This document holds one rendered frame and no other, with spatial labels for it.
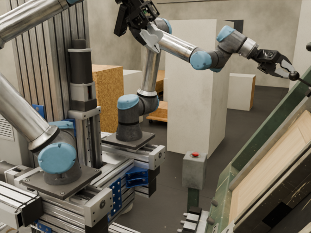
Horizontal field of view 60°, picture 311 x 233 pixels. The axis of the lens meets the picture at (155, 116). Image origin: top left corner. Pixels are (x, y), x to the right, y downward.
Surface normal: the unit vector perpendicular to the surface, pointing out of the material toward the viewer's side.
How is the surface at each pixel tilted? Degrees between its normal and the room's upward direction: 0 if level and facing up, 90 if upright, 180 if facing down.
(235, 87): 90
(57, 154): 96
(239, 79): 90
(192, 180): 90
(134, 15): 111
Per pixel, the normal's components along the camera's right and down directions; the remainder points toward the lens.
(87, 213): -0.47, 0.26
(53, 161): 0.36, 0.38
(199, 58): -0.65, 0.22
